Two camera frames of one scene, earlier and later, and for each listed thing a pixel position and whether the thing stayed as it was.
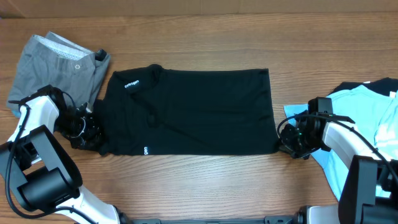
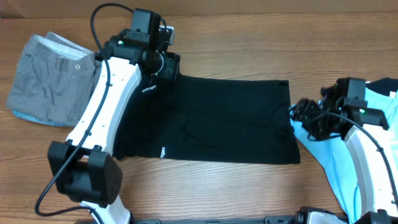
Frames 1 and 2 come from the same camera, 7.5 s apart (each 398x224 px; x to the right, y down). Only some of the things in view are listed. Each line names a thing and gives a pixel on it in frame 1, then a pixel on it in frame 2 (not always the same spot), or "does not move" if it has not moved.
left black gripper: [94, 136] to [171, 66]
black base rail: [298, 219] does not move
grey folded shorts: [48, 60] does not move
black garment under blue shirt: [383, 86] does not move
